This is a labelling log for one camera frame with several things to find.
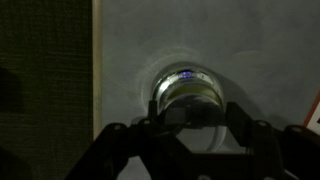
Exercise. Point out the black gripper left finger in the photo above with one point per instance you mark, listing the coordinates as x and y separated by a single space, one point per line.
163 155

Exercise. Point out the silver candle container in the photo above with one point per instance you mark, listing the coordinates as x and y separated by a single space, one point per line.
188 95

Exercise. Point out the dark grey sofa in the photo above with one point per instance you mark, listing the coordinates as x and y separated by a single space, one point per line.
46 86

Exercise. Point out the grey coffee table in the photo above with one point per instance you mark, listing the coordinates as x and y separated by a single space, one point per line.
265 53

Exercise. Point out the top black orange-spined book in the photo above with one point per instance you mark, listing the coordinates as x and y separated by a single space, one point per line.
312 121

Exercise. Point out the round silver lid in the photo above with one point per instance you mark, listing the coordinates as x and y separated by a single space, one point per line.
206 139

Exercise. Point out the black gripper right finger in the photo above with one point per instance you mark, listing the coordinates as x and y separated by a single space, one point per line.
292 153

